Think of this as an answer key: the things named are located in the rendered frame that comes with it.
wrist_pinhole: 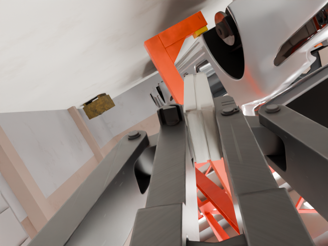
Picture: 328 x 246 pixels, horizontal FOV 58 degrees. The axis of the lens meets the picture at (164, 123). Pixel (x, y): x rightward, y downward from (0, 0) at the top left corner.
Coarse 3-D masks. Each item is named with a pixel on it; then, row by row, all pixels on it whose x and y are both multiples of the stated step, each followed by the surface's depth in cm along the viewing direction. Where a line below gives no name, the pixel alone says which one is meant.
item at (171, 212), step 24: (168, 120) 14; (168, 144) 12; (168, 168) 10; (192, 168) 13; (168, 192) 9; (192, 192) 11; (144, 216) 7; (168, 216) 7; (192, 216) 9; (144, 240) 7; (168, 240) 6; (192, 240) 8
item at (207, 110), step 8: (200, 72) 20; (200, 80) 18; (200, 88) 17; (208, 88) 17; (200, 96) 16; (208, 96) 15; (200, 104) 15; (208, 104) 14; (200, 112) 14; (208, 112) 14; (208, 120) 14; (208, 128) 14; (216, 128) 14; (208, 136) 14; (216, 136) 14; (208, 144) 15; (216, 144) 15; (208, 152) 15; (216, 152) 15; (216, 160) 15
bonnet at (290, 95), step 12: (324, 72) 301; (300, 84) 300; (312, 84) 298; (324, 84) 297; (288, 96) 296; (300, 96) 296; (312, 96) 294; (324, 96) 292; (300, 108) 291; (312, 108) 289; (324, 108) 287; (312, 120) 283; (324, 120) 281
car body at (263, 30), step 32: (256, 0) 208; (288, 0) 196; (320, 0) 190; (224, 32) 260; (256, 32) 215; (288, 32) 202; (320, 32) 196; (192, 64) 394; (224, 64) 300; (256, 64) 230; (288, 64) 214; (320, 64) 429; (256, 96) 256
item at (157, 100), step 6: (162, 84) 821; (156, 90) 916; (162, 90) 830; (168, 90) 812; (150, 96) 1208; (156, 96) 1023; (162, 96) 912; (168, 96) 821; (156, 102) 1132; (162, 102) 1022; (168, 102) 838; (174, 102) 824
